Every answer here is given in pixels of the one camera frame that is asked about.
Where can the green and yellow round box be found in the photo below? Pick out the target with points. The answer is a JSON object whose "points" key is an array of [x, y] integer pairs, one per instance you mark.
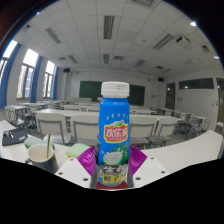
{"points": [[33, 141]]}

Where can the ceiling light panels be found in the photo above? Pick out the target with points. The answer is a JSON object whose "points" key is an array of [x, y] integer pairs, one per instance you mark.
{"points": [[108, 26]]}

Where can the dark door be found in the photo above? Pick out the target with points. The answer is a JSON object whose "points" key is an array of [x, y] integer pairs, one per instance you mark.
{"points": [[170, 96]]}

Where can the row of windows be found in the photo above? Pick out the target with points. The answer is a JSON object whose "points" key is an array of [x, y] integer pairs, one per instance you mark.
{"points": [[26, 73]]}

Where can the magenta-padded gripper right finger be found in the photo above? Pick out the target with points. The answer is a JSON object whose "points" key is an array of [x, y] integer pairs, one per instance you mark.
{"points": [[148, 170]]}

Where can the dark high wall window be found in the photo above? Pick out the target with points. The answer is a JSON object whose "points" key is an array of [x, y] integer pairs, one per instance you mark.
{"points": [[196, 83]]}

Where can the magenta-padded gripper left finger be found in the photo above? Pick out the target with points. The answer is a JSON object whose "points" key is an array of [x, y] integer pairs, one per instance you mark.
{"points": [[71, 170]]}

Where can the dark green blackboard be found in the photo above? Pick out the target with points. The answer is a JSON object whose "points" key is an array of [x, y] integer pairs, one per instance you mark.
{"points": [[88, 90]]}

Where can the wooden stir stick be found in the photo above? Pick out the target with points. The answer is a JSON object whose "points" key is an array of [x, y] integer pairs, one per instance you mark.
{"points": [[48, 145]]}

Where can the blue curtains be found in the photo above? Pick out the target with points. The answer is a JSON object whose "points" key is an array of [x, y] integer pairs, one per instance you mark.
{"points": [[35, 80]]}

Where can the blue white-capped drink bottle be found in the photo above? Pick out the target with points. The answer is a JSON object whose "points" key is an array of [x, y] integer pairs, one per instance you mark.
{"points": [[113, 116]]}

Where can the classroom desks and chairs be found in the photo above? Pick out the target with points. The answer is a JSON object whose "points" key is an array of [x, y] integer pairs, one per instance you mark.
{"points": [[83, 128]]}

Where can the black notebook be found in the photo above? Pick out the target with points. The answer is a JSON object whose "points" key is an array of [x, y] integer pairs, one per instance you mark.
{"points": [[16, 137]]}

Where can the dark blue paper cup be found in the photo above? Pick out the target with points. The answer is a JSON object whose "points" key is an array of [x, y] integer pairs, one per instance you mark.
{"points": [[45, 163]]}

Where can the white ceiling projector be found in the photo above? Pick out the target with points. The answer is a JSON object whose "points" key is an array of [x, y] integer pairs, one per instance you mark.
{"points": [[183, 41]]}

